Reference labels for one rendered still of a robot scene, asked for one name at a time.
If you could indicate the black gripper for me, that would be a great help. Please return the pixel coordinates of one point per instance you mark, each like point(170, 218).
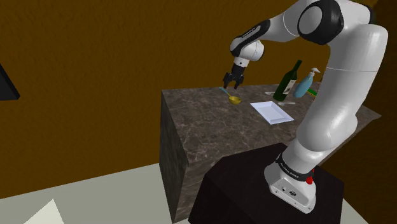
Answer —
point(237, 72)

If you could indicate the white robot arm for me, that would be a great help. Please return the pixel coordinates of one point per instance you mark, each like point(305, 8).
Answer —
point(341, 93)

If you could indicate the white rectangular plate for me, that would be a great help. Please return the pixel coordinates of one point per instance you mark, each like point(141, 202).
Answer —
point(271, 112)

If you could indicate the dark green wine bottle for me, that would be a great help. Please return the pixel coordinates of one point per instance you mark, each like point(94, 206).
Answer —
point(287, 83)

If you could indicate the blue soap dispenser bottle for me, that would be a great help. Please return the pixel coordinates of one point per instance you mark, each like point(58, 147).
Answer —
point(304, 86)

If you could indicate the green stick-shaped utensil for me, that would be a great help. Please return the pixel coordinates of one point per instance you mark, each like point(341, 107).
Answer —
point(312, 92)

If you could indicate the dark robot stand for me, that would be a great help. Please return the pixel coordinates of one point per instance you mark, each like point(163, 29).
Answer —
point(242, 186)

